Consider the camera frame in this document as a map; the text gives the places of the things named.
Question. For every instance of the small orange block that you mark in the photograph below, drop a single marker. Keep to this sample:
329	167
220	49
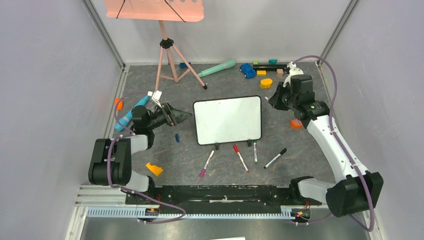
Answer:
118	104

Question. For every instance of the yellow rectangular block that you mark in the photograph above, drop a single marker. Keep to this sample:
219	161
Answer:
261	72

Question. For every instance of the teal block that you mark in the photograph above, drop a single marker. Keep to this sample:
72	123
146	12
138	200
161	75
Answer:
272	61

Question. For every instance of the yellow oval block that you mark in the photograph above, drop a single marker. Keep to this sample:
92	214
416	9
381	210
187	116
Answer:
266	83

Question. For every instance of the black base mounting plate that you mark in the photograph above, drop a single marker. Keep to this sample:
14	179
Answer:
226	199

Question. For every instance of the blue toy microphone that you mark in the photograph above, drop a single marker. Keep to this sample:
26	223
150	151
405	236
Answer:
125	120

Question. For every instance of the orange semicircle block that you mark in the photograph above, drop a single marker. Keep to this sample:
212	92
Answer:
296	124

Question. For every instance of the purple whiteboard marker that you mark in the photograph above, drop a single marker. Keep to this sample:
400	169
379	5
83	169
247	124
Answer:
206	164

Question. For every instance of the orange stair block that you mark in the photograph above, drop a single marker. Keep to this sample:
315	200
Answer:
156	170

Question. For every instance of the black framed whiteboard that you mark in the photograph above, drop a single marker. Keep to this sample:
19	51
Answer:
228	120

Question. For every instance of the black silver microphone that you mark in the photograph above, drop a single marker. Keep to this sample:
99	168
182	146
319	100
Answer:
271	67

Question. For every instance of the beige wooden cube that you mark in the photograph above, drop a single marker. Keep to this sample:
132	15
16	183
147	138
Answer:
279	73

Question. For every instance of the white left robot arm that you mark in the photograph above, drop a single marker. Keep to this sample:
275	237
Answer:
111	160

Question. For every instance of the red whiteboard marker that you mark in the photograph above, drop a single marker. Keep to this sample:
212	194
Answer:
241	158

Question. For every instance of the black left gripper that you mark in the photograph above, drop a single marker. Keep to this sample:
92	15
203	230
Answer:
173	116

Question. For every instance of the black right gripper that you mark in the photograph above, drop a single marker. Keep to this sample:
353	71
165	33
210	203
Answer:
281	97

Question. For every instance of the blue toy car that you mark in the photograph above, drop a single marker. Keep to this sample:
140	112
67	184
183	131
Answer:
247	71

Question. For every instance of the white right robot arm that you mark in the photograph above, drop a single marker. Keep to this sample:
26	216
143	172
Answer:
356	188

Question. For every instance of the black whiteboard marker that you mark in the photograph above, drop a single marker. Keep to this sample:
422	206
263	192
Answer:
282	152

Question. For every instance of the green whiteboard marker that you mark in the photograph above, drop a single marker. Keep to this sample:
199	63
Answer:
255	152

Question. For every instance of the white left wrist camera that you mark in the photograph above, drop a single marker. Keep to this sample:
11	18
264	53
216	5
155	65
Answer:
155	97

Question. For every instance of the dark blue block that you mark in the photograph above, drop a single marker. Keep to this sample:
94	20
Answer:
183	65

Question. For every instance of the pink music stand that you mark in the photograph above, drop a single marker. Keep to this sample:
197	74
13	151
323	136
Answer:
186	11

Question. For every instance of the mint green toy microphone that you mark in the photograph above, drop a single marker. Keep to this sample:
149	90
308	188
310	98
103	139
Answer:
217	68

